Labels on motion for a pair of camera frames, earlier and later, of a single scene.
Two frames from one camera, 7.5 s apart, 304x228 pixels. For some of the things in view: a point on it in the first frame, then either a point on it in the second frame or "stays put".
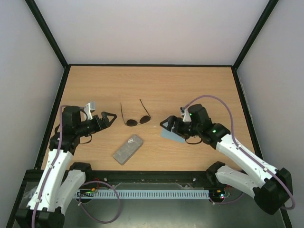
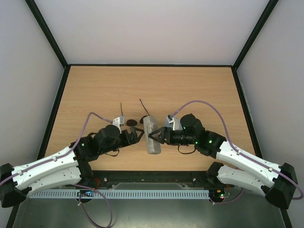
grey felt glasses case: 128,149 to 151,125
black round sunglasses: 132,122 stays put
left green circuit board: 92,191 stays put
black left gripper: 105,119 to 135,139
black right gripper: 175,126 to 166,135
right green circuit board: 222,193 stays put
